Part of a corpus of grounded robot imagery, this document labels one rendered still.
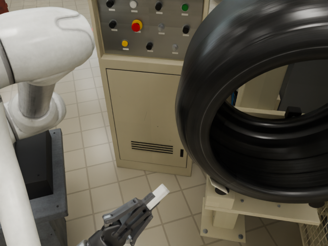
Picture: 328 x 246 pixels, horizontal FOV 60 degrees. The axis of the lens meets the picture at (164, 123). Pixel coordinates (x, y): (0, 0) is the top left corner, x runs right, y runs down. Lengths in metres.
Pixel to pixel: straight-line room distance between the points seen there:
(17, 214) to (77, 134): 1.86
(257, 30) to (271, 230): 1.54
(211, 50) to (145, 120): 1.18
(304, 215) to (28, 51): 0.92
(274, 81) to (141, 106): 0.84
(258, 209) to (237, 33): 0.63
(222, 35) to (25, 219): 0.53
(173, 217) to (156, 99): 0.76
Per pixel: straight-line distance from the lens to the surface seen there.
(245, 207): 1.03
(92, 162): 2.22
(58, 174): 1.34
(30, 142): 1.37
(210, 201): 0.98
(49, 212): 1.24
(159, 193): 0.77
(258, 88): 1.11
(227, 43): 0.59
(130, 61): 1.52
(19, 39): 0.61
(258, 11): 0.60
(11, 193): 0.65
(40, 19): 0.63
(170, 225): 1.87
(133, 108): 1.69
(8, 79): 0.63
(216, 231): 1.87
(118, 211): 0.76
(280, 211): 1.05
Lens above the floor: 1.65
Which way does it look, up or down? 42 degrees down
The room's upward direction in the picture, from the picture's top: straight up
